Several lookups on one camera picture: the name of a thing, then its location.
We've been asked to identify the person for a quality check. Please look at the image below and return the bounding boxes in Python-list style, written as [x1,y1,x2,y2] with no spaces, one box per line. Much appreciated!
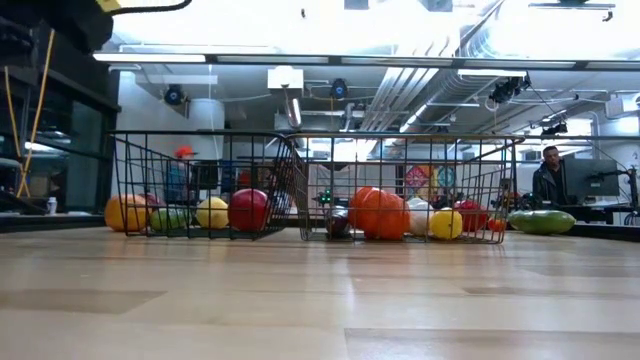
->
[531,144,567,206]
[166,145,197,204]

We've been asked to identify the black metal table frame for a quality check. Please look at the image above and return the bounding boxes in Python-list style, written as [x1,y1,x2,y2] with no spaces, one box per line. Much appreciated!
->
[0,213,640,242]

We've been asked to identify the orange fruit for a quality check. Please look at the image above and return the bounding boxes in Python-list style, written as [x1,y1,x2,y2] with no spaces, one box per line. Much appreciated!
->
[103,193,151,233]

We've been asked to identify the black device green lights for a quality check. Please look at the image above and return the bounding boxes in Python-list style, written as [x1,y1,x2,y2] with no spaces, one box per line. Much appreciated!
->
[314,188,351,209]

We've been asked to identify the long ceiling light bar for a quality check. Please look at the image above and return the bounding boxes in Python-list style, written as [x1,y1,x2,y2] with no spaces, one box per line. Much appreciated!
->
[92,52,207,64]

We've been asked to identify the yellow potato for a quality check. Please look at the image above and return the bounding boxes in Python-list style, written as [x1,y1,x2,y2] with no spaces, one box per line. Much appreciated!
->
[429,207,464,241]

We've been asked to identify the green cucumber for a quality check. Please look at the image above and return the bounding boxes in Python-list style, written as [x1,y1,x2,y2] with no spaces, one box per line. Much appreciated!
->
[149,207,194,233]
[507,209,577,236]

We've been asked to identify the white ceiling box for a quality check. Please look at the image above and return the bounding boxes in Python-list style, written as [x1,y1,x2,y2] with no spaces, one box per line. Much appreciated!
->
[267,66,305,91]

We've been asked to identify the yellow lemon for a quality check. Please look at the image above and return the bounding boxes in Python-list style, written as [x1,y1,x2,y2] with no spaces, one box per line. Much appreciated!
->
[195,196,230,230]

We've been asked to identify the orange pumpkin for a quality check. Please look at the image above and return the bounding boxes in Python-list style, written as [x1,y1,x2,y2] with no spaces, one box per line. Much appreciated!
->
[348,186,412,241]

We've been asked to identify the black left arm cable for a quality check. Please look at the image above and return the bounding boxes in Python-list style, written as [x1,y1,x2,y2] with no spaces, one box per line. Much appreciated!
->
[117,0,194,16]

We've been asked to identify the metal wire basket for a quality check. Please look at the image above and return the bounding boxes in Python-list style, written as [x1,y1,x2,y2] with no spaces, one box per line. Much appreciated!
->
[285,132,526,245]
[108,130,307,241]

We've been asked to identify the silver hanging lamp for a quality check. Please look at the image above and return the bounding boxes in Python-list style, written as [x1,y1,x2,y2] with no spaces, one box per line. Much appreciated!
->
[283,88,303,130]

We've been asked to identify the yellow cable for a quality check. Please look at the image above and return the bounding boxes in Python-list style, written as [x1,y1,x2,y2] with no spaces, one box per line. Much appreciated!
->
[3,28,56,201]

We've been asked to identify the white garlic bulb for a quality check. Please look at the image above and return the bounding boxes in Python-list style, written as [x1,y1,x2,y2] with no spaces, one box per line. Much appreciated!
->
[407,197,436,237]

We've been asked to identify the black ceiling spotlight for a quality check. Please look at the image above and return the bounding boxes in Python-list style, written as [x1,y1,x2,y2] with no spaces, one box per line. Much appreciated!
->
[487,74,532,105]
[541,121,570,137]

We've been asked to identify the colourful patterned poster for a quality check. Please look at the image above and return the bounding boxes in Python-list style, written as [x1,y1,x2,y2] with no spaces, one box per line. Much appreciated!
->
[402,164,459,201]

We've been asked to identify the red bell pepper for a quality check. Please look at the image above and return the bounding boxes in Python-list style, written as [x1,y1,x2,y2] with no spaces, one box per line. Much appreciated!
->
[453,199,487,234]

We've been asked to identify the ceiling track fixture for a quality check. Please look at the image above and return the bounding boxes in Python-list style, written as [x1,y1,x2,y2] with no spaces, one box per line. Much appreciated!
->
[528,1,617,22]

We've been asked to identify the dark desk monitor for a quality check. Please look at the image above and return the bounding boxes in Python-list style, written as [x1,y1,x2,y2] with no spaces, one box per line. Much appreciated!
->
[563,157,621,198]

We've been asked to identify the black round ceiling device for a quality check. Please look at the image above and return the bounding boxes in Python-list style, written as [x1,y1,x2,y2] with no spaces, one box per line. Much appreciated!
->
[164,84,187,106]
[329,78,350,100]

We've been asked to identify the purple eggplant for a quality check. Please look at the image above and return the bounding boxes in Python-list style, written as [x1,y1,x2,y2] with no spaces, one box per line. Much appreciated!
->
[327,205,351,239]

